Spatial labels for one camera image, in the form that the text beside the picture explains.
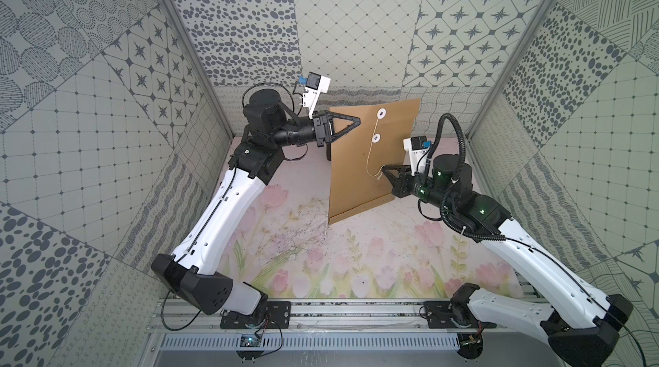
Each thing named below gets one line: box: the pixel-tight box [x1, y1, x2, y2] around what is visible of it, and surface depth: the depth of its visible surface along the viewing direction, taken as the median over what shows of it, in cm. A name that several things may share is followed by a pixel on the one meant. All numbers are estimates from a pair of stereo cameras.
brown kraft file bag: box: [327, 98, 422, 226], surface depth 61 cm
